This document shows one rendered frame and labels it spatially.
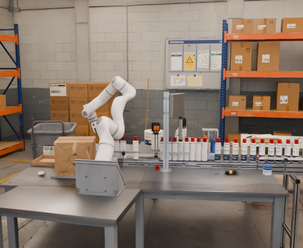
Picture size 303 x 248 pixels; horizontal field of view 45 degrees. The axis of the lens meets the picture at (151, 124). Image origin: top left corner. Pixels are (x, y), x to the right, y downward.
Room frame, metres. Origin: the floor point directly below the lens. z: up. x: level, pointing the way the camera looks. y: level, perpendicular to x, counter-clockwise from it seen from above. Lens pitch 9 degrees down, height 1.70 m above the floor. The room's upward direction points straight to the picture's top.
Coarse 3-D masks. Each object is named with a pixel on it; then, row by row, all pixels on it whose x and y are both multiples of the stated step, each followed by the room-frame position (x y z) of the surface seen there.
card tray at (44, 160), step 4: (40, 156) 3.32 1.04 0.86; (44, 156) 3.37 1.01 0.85; (48, 156) 3.36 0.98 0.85; (52, 156) 3.36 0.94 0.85; (36, 160) 3.23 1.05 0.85; (40, 160) 3.28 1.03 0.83; (44, 160) 3.28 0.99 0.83; (48, 160) 3.28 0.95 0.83; (52, 160) 3.28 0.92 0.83; (32, 164) 3.11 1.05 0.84; (36, 164) 3.11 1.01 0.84; (40, 164) 3.11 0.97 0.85; (44, 164) 3.10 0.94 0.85; (48, 164) 3.10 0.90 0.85; (52, 164) 3.10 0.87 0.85
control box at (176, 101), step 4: (172, 96) 2.95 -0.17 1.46; (176, 96) 2.98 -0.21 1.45; (180, 96) 3.02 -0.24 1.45; (184, 96) 3.07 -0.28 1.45; (172, 100) 2.95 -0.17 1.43; (176, 100) 2.98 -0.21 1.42; (180, 100) 3.03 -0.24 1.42; (184, 100) 3.07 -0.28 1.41; (172, 104) 2.95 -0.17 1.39; (176, 104) 2.98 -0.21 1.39; (180, 104) 3.03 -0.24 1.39; (184, 104) 3.07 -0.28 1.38; (172, 108) 2.95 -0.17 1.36; (176, 108) 2.98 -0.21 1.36; (180, 108) 3.03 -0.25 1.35; (184, 108) 3.07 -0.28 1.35; (168, 112) 2.97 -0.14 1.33; (172, 112) 2.95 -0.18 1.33; (176, 112) 2.98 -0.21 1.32; (180, 112) 3.03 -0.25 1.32; (184, 112) 3.07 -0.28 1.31; (172, 116) 2.95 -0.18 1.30; (176, 116) 2.98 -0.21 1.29
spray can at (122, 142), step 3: (123, 138) 3.16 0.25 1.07; (120, 141) 3.16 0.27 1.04; (123, 141) 3.15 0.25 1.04; (120, 144) 3.16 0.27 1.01; (123, 144) 3.15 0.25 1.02; (120, 147) 3.16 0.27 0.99; (123, 147) 3.15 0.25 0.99; (120, 150) 3.16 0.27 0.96; (120, 153) 3.16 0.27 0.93; (120, 156) 3.17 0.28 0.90
